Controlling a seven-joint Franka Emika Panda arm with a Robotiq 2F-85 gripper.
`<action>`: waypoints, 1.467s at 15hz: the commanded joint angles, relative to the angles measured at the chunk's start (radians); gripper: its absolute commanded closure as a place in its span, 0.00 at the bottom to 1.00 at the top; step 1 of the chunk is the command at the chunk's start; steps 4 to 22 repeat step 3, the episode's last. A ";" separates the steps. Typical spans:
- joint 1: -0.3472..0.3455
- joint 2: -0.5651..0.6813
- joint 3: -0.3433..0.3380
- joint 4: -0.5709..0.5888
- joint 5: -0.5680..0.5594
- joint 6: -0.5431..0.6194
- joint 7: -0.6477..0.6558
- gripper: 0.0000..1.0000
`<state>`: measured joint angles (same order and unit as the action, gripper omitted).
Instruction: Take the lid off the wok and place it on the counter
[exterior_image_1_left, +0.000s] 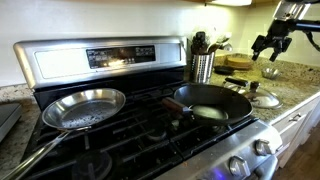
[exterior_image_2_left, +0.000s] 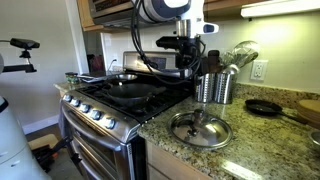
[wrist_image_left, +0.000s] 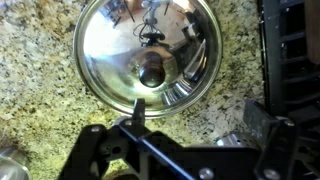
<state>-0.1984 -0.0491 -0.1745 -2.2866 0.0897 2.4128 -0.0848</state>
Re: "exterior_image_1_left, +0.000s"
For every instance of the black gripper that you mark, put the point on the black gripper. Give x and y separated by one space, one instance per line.
278 35

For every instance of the glass pan lid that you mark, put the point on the glass pan lid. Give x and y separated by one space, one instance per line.
265 98

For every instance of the small steel bowl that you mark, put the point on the small steel bowl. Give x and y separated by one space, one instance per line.
270 73

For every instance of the stack of wooden coasters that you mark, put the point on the stack of wooden coasters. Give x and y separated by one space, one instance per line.
239 62

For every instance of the steel ladle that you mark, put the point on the steel ladle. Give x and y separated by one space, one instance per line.
226 46

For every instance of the small black dish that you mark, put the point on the small black dish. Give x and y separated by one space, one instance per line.
223 70

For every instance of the wooden spoon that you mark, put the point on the wooden spoon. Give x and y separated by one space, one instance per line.
213 48

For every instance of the under cabinet light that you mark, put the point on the under cabinet light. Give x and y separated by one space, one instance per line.
230 2

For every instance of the black kitchen utensil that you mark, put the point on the black kitchen utensil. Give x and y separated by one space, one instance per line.
200 41

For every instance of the perforated steel utensil holder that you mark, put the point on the perforated steel utensil holder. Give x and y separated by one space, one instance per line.
200 68

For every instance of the white cabinet drawers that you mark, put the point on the white cabinet drawers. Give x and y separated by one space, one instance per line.
293 133

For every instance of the steel stove knob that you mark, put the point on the steel stove knob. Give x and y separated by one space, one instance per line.
263 147
239 166

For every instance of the steel frying pan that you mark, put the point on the steel frying pan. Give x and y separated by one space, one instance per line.
83 110

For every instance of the stainless steel gas stove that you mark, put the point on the stainless steel gas stove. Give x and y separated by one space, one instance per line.
66 60

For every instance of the dark flat tray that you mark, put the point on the dark flat tray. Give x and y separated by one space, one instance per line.
8 116

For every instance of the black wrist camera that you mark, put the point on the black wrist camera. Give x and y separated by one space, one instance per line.
305 25

